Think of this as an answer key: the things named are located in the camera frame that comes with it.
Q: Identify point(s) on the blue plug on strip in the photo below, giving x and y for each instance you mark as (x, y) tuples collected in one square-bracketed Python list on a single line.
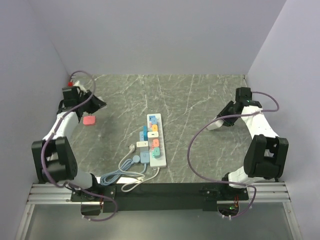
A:
[(152, 120)]

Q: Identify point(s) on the pink square plug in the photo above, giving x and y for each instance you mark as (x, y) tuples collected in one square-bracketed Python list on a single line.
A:
[(89, 120)]

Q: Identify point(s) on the aluminium frame rail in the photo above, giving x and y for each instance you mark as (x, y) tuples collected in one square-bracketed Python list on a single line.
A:
[(48, 194)]

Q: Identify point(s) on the yellow plug on strip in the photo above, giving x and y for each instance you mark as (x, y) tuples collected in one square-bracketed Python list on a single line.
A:
[(154, 128)]

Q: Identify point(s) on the blue power strip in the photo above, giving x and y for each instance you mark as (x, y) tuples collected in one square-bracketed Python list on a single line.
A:
[(144, 152)]

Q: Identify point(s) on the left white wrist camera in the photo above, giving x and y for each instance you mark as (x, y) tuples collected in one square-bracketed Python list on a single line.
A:
[(77, 84)]

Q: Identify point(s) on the teal plug on strip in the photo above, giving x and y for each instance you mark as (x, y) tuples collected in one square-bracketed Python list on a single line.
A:
[(156, 152)]

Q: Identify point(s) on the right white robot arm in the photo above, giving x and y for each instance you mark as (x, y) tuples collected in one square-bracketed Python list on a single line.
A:
[(266, 155)]

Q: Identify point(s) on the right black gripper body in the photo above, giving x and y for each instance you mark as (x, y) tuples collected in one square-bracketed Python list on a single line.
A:
[(230, 106)]

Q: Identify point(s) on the coral plug on strip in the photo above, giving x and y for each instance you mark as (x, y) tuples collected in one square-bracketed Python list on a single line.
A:
[(155, 143)]

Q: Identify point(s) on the black base bar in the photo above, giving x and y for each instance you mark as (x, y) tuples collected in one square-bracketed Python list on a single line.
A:
[(172, 196)]

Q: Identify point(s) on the white power strip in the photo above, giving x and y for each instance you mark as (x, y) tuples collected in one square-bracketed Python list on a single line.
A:
[(162, 161)]

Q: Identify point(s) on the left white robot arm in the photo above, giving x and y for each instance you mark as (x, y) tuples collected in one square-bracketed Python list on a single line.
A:
[(53, 157)]

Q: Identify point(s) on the white adapter on blue strip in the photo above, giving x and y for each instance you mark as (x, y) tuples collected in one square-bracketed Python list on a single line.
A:
[(142, 144)]

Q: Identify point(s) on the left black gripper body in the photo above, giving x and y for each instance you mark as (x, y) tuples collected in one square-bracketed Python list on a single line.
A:
[(88, 105)]

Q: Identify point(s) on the white triangular socket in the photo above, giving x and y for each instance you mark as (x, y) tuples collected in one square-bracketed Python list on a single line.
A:
[(215, 125)]

